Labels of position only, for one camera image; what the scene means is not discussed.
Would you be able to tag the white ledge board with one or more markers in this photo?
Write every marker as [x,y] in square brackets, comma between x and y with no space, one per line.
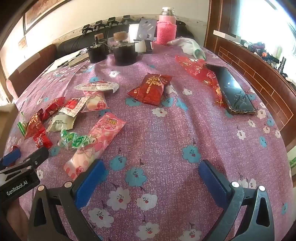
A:
[225,34]

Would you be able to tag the purple floral tablecloth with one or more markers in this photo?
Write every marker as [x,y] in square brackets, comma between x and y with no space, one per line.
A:
[161,143]

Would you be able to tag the pink cushion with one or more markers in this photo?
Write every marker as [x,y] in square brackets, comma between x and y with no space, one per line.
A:
[11,89]

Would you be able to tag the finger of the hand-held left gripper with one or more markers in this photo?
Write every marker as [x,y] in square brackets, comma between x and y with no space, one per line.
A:
[38,155]
[11,156]

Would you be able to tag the brown sofa section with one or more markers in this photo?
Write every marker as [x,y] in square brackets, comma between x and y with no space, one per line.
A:
[30,67]

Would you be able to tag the dark tools pile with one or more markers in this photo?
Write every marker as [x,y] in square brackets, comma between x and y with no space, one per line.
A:
[266,54]

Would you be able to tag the green striped snack packet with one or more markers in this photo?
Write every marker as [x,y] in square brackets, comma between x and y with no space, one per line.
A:
[22,125]

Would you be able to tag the large red snack packet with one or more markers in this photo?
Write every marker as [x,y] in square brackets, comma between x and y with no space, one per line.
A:
[151,89]

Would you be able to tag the beige book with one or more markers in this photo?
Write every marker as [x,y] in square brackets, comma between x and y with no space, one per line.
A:
[79,59]

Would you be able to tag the black leather sofa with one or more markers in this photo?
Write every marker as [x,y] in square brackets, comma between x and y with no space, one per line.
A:
[69,45]

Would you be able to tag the white notebook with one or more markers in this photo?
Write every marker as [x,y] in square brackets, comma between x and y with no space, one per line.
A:
[60,61]

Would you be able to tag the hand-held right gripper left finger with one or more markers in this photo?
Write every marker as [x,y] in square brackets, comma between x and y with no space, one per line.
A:
[92,183]

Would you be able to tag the small red candy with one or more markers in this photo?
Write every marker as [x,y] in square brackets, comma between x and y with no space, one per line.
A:
[14,147]

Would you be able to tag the black pen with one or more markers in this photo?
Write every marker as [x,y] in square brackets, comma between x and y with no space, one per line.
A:
[66,63]

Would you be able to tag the black round container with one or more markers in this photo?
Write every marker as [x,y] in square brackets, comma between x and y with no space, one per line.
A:
[97,54]
[126,54]

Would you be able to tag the black clamp device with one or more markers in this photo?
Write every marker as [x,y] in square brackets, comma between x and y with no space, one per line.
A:
[87,29]
[126,19]
[99,24]
[113,21]

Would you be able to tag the red candy packets pile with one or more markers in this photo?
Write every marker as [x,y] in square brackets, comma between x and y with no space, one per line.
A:
[37,129]

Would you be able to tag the black smartphone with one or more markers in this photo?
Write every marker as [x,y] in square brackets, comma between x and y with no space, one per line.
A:
[233,90]

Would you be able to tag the bottle in pink knitted sleeve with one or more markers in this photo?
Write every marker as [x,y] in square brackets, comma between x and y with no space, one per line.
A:
[166,30]

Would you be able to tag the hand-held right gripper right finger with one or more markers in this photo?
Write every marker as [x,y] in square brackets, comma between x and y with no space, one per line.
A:
[212,183]

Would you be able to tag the framed wall painting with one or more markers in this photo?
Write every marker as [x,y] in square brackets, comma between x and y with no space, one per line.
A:
[39,14]

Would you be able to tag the wooden partition cabinet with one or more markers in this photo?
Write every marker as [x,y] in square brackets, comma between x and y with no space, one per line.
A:
[259,78]

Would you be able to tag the green candy bundle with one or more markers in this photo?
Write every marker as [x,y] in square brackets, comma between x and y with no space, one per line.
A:
[77,140]

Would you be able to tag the small white box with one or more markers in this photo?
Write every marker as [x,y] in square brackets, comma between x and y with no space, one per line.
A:
[141,46]

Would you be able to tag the red and white small packet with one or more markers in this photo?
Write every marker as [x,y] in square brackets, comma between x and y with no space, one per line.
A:
[74,106]

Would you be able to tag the cream snack packet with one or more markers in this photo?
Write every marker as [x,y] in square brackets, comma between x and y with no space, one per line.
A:
[61,122]

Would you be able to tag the shiny red candy packet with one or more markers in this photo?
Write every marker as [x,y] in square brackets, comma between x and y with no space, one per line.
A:
[52,107]

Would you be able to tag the red printed plastic wrapper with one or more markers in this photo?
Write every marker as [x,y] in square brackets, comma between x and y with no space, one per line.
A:
[196,68]

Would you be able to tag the small wall plate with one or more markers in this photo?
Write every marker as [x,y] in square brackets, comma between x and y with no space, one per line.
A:
[22,43]

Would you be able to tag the small pink snack packet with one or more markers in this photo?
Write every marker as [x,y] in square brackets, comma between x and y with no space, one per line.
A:
[96,102]

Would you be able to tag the long pink cartoon snack packet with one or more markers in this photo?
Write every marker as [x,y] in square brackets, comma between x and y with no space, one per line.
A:
[97,143]

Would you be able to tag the white and green cloth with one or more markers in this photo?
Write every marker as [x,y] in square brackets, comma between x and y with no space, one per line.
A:
[189,46]

